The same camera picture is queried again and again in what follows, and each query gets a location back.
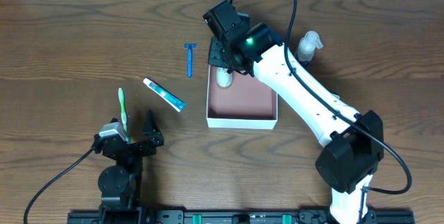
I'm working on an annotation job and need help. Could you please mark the white cream tube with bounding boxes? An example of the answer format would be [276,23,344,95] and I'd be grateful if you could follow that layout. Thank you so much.
[216,67,233,89]

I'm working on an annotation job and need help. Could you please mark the clear spray bottle blue liquid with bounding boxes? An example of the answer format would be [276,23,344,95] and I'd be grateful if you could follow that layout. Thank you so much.
[296,31,323,67]

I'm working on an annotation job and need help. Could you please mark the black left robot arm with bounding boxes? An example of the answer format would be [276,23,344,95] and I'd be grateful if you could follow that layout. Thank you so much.
[92,110,164,224]

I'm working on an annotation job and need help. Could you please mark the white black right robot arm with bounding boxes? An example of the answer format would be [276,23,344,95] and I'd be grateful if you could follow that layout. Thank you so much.
[203,0,384,223]

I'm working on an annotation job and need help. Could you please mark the green toothbrush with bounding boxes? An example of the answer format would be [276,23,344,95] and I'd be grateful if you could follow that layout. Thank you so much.
[118,87,130,144]

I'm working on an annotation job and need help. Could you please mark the blue disposable razor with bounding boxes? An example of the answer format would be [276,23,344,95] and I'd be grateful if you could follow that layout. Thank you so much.
[184,43,198,78]

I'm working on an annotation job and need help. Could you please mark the white green toothpaste tube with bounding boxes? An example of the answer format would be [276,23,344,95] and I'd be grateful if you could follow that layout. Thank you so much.
[143,78,186,112]

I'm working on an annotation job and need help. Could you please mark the white cardboard box pink inside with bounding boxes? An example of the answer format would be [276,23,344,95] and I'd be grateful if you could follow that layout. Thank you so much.
[206,67,278,130]

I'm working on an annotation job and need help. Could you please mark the black left camera cable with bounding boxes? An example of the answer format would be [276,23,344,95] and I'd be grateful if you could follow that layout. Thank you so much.
[23,147,96,224]

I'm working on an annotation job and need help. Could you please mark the black camera cable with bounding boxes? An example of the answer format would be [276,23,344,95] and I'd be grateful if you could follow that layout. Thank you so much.
[229,0,413,196]
[23,147,96,224]

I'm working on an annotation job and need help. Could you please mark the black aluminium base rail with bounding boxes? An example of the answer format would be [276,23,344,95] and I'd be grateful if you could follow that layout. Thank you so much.
[67,207,416,224]

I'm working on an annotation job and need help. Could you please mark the black right camera cable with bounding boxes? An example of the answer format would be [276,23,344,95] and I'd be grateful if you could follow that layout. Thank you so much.
[229,0,413,196]

